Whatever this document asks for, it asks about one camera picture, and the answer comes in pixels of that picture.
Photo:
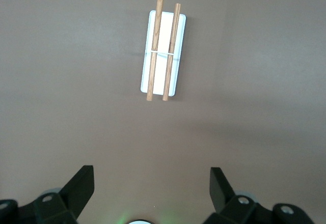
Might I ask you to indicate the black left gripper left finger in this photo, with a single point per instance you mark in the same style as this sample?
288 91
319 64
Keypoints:
74 193

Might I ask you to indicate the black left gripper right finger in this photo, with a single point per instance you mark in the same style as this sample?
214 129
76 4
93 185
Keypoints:
224 193

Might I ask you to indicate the white rack with wooden rods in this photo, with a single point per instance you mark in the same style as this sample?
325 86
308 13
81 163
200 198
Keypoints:
163 56

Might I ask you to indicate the brown table cover mat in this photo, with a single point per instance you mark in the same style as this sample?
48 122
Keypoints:
63 81

